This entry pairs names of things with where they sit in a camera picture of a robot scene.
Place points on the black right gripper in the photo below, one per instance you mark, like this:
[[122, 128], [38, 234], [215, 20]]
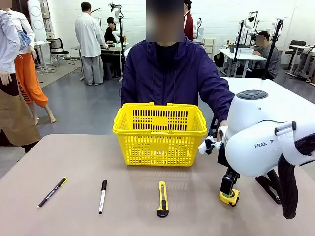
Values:
[[222, 155]]

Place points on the yellow tape measure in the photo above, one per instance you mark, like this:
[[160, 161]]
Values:
[[233, 198]]

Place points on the yellow utility knife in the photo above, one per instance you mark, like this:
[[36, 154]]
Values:
[[162, 199]]

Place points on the black and white marker pen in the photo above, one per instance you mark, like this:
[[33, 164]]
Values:
[[103, 196]]

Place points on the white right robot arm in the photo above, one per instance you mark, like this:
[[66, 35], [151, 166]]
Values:
[[253, 118]]

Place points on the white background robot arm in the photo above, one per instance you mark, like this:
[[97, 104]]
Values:
[[116, 22], [251, 29], [197, 29]]

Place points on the person's left forearm purple sleeve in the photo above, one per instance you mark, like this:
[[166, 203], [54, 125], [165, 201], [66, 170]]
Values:
[[221, 105]]

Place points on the yellow plastic shopping basket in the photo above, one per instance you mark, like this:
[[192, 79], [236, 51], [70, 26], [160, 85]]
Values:
[[160, 147]]

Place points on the person in purple jacket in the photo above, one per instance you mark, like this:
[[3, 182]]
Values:
[[172, 73]]

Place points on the seated person in grey sweater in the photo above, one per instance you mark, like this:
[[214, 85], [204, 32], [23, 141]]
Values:
[[268, 55]]

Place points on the person in red jacket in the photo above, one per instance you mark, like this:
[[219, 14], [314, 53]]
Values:
[[189, 27]]

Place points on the seated person in black top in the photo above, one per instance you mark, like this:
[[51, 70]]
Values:
[[110, 32]]

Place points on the person in white coat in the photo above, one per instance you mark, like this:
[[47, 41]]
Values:
[[88, 37]]

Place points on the person's left hand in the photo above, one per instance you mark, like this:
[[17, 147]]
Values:
[[222, 132]]

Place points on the black stapler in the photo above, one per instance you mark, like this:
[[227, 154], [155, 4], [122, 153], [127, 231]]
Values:
[[269, 189]]

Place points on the black stool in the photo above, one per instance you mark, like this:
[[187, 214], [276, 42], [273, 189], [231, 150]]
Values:
[[213, 127]]

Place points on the black backpack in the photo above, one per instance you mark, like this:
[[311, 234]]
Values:
[[219, 60]]

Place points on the small white background table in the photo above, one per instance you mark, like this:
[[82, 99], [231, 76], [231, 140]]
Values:
[[246, 55]]

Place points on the white drawer cabinet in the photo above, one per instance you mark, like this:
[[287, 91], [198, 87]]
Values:
[[209, 46]]

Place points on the thick black tripod pole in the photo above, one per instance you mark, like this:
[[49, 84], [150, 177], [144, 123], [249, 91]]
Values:
[[272, 49]]

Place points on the thin black tripod pole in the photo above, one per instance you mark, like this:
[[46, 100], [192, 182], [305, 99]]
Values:
[[238, 41]]

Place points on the black swivel office chair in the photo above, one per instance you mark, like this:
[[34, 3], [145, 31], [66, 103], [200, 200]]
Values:
[[296, 48]]

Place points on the black pen with yellow cap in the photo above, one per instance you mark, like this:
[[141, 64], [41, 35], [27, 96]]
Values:
[[52, 193]]

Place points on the black mesh office chair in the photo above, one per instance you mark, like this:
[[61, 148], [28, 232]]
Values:
[[57, 46]]

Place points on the white standing air conditioner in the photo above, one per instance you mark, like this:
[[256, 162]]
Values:
[[37, 19]]

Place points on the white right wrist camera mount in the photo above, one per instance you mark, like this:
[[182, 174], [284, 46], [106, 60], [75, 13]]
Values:
[[203, 147]]

